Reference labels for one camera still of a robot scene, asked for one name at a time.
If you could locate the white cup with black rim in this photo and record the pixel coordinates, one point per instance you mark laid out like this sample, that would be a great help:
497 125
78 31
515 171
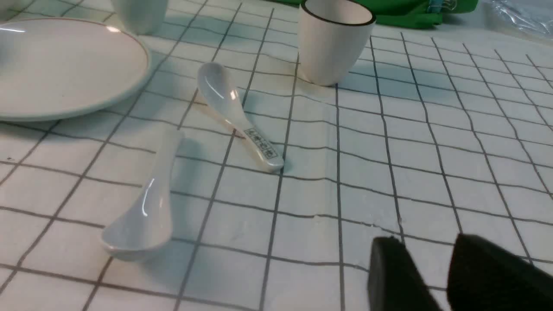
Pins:
332 35

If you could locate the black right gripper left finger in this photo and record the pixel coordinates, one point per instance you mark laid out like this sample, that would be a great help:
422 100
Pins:
394 282

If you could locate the pale green-rimmed white plate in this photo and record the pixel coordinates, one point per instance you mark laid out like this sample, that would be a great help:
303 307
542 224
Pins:
56 68

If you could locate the green backdrop cloth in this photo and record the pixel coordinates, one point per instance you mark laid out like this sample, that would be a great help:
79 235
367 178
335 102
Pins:
411 14

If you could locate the plain white ceramic spoon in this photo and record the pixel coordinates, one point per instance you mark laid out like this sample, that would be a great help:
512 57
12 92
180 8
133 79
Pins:
147 226

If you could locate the pale green-white cup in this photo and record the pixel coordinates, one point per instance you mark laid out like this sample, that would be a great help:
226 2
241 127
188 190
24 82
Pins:
141 16

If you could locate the clear plastic sheet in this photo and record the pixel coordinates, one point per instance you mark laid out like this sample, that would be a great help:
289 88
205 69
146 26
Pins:
529 17

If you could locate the white spoon with printed handle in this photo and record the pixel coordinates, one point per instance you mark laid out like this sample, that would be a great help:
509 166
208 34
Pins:
217 87

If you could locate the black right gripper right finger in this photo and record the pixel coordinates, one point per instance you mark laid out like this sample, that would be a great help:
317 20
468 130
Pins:
485 277

